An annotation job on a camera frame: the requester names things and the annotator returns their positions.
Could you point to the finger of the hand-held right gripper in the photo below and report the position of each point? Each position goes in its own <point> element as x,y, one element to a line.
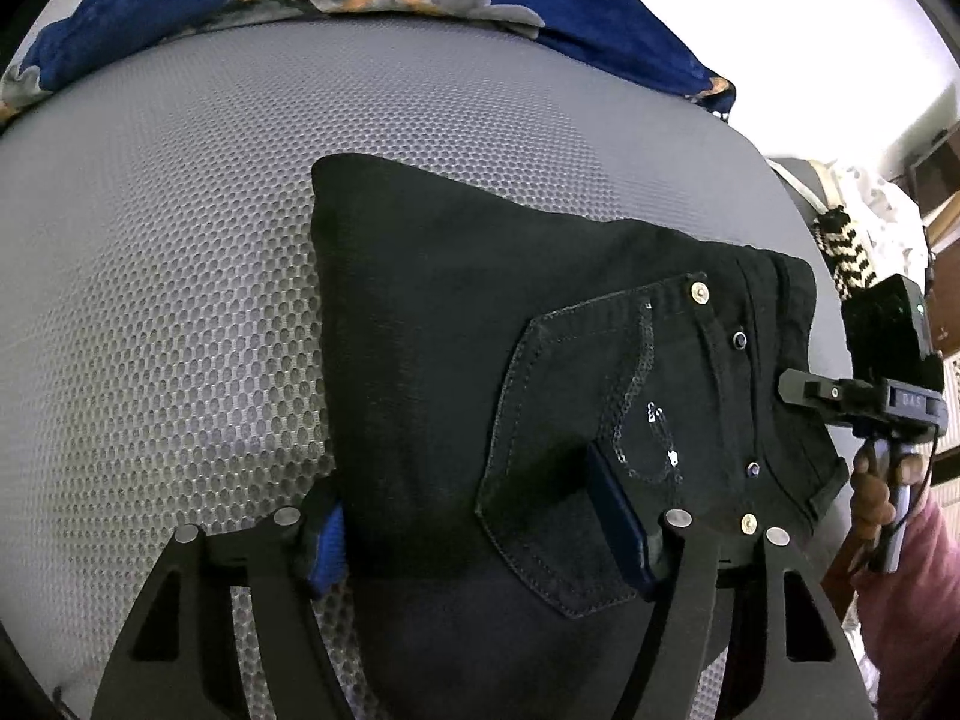
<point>796,388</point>

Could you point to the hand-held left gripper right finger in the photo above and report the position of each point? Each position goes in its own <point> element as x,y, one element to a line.
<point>624,532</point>

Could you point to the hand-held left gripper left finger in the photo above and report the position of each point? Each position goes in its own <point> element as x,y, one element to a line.
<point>326,549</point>

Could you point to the black pants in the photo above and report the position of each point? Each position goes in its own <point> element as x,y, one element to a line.
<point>450,360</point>

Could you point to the person's right forearm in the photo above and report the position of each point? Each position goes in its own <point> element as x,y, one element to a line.
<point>922,600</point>

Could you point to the person's right hand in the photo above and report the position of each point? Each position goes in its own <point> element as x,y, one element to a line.
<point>871,495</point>

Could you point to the black white zigzag woven bag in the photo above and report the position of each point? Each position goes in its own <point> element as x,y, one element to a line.
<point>847,255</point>

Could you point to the white lace cloth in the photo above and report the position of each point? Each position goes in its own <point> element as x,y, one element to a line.
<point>885,202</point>

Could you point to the wooden shelf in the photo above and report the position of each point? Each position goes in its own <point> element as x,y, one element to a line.
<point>937,180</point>

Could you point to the grey mesh mat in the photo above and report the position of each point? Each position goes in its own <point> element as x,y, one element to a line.
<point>187,277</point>

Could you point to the blue printed blanket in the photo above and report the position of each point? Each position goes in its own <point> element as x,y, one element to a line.
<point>150,7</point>

